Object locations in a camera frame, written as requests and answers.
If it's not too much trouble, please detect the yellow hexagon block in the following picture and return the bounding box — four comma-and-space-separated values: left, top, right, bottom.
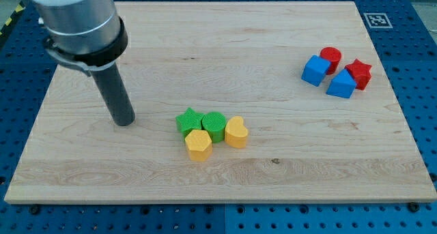
184, 130, 212, 162

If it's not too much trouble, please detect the red star block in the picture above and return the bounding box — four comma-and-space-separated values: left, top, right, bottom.
345, 59, 372, 91

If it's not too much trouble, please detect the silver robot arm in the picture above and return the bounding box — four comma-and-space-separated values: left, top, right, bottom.
31, 0, 128, 76

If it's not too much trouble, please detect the blue cube block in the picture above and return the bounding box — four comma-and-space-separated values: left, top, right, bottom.
301, 55, 331, 87

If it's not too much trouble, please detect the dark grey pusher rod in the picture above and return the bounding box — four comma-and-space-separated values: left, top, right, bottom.
91, 63, 135, 126

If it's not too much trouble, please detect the wooden board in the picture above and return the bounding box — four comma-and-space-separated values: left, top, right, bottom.
5, 2, 436, 205

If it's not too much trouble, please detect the yellow black hazard tape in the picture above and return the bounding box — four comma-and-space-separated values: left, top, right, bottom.
1, 1, 25, 38

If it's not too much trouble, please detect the blue triangle block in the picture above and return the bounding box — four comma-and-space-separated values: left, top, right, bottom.
326, 69, 357, 98

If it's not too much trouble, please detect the red cylinder block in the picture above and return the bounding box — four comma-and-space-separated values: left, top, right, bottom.
320, 46, 342, 75

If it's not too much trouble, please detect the green circle block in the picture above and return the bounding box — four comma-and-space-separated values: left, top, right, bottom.
201, 112, 226, 143

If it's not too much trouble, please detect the yellow heart block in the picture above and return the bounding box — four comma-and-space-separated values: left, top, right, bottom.
225, 116, 249, 149

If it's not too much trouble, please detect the white fiducial marker tag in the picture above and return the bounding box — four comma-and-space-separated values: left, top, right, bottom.
363, 12, 393, 29

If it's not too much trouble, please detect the green star block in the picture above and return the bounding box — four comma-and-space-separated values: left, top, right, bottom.
175, 107, 205, 137

